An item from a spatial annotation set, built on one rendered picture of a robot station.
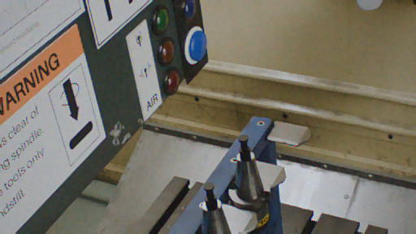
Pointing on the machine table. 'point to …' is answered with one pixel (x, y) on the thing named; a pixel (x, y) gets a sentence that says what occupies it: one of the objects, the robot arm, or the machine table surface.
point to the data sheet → (31, 27)
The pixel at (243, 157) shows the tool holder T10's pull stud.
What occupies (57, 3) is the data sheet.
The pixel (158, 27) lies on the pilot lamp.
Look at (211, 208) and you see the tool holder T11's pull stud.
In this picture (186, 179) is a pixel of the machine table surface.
